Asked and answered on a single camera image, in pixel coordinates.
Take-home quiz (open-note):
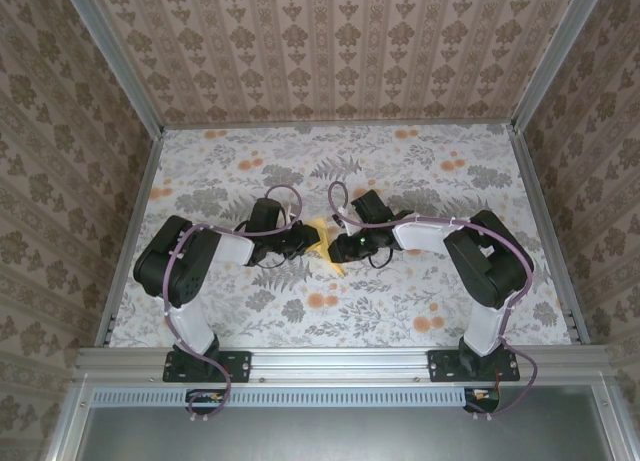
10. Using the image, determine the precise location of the aluminium frame post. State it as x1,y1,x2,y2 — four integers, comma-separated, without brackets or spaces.
597,383,631,461
57,0,166,137
44,380,96,461
509,0,609,132

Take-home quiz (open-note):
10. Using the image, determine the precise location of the aluminium back rail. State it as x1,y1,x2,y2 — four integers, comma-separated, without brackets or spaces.
162,120,516,131

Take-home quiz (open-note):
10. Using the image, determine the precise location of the floral patterned table cover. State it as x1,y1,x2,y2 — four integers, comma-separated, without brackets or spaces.
107,123,576,347

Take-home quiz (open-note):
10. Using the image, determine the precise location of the yellow paper sheet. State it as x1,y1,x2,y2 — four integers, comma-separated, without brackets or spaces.
305,218,346,277

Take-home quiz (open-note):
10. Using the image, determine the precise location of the aluminium front rail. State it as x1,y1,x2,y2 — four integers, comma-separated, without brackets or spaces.
74,345,616,385

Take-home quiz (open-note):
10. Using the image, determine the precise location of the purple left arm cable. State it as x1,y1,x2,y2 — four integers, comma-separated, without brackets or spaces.
163,184,304,425

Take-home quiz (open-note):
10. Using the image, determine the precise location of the steel sheet panel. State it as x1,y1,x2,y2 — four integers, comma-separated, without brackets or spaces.
74,405,619,461

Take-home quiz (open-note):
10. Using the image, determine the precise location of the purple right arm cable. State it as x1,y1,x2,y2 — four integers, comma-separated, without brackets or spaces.
327,179,540,422

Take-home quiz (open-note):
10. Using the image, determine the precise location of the small black controller board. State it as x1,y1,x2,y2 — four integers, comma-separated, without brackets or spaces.
462,386,502,413
185,388,227,415

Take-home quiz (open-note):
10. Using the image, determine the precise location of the slotted grey cable duct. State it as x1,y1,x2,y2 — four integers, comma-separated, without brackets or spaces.
92,386,504,407

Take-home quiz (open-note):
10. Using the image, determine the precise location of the aluminium side rail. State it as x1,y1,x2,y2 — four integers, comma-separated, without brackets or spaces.
509,125,591,345
94,129,166,347

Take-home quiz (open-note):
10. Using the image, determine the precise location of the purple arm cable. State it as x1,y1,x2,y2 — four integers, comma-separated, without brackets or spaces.
327,179,540,422
163,184,304,425

